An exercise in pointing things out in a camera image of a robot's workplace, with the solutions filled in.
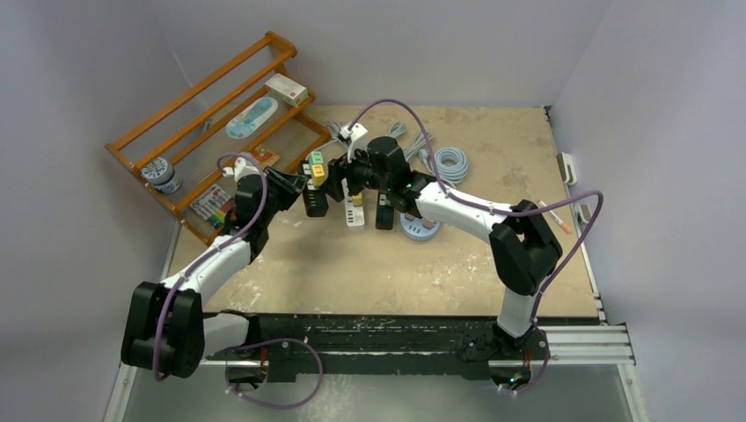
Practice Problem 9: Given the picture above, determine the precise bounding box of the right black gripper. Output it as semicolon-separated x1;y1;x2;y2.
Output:
321;142;392;203

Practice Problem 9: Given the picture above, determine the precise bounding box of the black power strip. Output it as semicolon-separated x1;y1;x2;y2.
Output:
375;193;396;230
300;161;329;218

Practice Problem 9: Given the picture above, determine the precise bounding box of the green plug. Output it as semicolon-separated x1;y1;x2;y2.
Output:
308;150;325;166

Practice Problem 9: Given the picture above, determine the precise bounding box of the white power strip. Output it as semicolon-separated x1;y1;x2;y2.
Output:
341;179;365;229

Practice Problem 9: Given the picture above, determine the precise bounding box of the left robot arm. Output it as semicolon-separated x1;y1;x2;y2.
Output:
121;165;309;380

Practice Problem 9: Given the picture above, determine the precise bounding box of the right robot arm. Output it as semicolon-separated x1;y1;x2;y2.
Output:
321;136;563;358

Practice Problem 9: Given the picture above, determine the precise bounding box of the orange snack packet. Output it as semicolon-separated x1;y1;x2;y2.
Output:
251;143;281;168

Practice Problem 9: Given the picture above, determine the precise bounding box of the colour marker pack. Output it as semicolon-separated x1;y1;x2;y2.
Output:
190;184;234;229

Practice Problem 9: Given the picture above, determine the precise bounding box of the blue oval package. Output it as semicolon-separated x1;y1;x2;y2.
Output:
225;97;278;139

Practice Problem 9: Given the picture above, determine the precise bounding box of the orange wooden rack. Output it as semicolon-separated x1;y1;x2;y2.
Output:
106;32;331;244

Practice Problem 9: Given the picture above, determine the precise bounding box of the round blue power hub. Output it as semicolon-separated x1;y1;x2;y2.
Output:
399;214;440;242

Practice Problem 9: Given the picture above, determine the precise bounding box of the white red box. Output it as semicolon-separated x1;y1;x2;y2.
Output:
265;73;309;107

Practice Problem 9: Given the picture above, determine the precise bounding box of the blue white ceramic jar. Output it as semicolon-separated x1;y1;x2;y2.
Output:
141;157;182;195

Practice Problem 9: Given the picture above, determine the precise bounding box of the orange white pen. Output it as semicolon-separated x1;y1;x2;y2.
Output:
546;209;573;234

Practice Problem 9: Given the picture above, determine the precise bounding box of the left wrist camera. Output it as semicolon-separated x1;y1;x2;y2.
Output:
222;157;261;183

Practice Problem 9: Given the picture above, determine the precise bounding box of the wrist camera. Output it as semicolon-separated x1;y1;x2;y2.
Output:
222;157;261;183
339;122;368;163

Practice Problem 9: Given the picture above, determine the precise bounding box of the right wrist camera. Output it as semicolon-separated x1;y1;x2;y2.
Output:
339;122;368;163

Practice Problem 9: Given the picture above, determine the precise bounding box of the grey cable left bundle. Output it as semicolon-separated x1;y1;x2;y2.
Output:
325;120;351;147

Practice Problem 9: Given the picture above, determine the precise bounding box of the grey cable right bundle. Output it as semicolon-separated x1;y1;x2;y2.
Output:
405;127;435;167

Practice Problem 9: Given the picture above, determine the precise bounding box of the coiled light blue cable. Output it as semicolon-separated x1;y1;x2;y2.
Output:
428;146;470;186

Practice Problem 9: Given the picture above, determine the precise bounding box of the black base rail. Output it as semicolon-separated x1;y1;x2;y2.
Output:
207;313;548;384

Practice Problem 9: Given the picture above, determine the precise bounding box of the white wall clip upper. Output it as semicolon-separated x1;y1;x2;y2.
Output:
556;152;577;186

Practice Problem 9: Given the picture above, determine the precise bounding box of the white wall clip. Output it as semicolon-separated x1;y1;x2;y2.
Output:
556;152;577;186
574;203;593;225

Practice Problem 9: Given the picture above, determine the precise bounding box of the white wall clip lower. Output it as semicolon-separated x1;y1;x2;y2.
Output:
574;203;593;225

